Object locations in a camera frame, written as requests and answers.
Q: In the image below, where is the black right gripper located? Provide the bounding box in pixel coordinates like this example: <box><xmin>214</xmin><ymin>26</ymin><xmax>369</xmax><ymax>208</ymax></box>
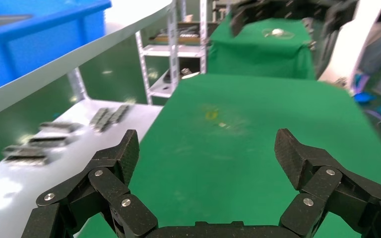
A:
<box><xmin>229</xmin><ymin>0</ymin><xmax>359</xmax><ymax>37</ymax></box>

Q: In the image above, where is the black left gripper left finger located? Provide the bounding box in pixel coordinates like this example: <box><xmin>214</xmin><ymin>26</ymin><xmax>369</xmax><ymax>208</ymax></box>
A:
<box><xmin>21</xmin><ymin>129</ymin><xmax>159</xmax><ymax>238</ymax></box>

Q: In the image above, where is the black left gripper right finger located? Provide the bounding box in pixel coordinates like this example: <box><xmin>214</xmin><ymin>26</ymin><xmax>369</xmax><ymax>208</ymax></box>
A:
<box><xmin>273</xmin><ymin>128</ymin><xmax>381</xmax><ymax>238</ymax></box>

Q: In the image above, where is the tray of dark parts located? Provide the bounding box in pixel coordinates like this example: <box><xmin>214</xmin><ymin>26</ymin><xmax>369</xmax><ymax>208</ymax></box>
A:
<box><xmin>149</xmin><ymin>25</ymin><xmax>201</xmax><ymax>45</ymax></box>

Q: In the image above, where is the green cloth covered table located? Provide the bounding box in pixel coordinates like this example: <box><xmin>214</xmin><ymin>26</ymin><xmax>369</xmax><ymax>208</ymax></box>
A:
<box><xmin>207</xmin><ymin>18</ymin><xmax>317</xmax><ymax>80</ymax></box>

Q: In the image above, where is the white upright panel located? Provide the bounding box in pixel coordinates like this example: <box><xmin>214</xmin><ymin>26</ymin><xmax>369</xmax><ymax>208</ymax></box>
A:
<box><xmin>317</xmin><ymin>0</ymin><xmax>381</xmax><ymax>83</ymax></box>

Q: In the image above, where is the grey slotted metal bar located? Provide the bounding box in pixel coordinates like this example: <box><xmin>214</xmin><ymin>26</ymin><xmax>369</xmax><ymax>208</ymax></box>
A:
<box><xmin>89</xmin><ymin>108</ymin><xmax>111</xmax><ymax>129</ymax></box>
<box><xmin>110</xmin><ymin>104</ymin><xmax>131</xmax><ymax>125</ymax></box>
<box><xmin>3</xmin><ymin>145</ymin><xmax>47</xmax><ymax>157</ymax></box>
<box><xmin>27</xmin><ymin>136</ymin><xmax>69</xmax><ymax>147</ymax></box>
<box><xmin>97</xmin><ymin>110</ymin><xmax>116</xmax><ymax>133</ymax></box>
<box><xmin>3</xmin><ymin>154</ymin><xmax>50</xmax><ymax>166</ymax></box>
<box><xmin>39</xmin><ymin>121</ymin><xmax>83</xmax><ymax>133</ymax></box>

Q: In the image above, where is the green table cloth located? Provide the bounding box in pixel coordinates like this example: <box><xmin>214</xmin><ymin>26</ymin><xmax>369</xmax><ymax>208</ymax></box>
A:
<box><xmin>78</xmin><ymin>73</ymin><xmax>381</xmax><ymax>238</ymax></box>

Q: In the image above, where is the white slotted storage rack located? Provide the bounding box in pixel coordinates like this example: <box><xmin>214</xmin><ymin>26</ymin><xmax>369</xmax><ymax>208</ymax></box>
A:
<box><xmin>135</xmin><ymin>0</ymin><xmax>208</xmax><ymax>106</ymax></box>

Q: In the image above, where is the blue plastic bin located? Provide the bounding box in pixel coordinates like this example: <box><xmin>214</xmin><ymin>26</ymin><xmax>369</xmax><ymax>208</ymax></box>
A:
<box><xmin>0</xmin><ymin>0</ymin><xmax>112</xmax><ymax>98</ymax></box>

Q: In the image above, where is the large bent sheet metal part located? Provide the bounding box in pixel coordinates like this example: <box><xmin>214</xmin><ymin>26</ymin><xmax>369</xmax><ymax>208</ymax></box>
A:
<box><xmin>0</xmin><ymin>13</ymin><xmax>33</xmax><ymax>30</ymax></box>

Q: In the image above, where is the white mouse with cable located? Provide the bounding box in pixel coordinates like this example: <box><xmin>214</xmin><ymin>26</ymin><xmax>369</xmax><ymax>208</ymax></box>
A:
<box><xmin>262</xmin><ymin>28</ymin><xmax>293</xmax><ymax>40</ymax></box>

